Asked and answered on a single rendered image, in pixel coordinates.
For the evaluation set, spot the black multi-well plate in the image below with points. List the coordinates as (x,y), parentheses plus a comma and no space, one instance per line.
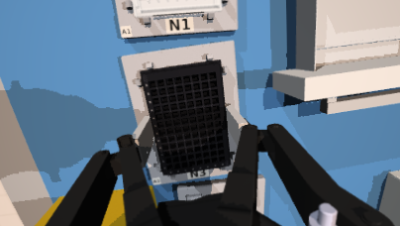
(196,116)

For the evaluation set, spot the white multi-well plate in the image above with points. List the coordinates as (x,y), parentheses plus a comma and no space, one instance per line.
(152,8)

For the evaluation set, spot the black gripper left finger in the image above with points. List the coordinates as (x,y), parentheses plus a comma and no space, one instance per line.
(87,201)

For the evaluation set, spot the yellow open-top box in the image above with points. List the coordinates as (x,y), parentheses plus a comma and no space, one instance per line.
(114,216)

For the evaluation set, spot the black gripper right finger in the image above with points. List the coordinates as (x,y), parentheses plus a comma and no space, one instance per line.
(319,200)

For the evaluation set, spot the blue flat mat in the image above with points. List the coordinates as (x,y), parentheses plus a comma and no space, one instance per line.
(61,67)

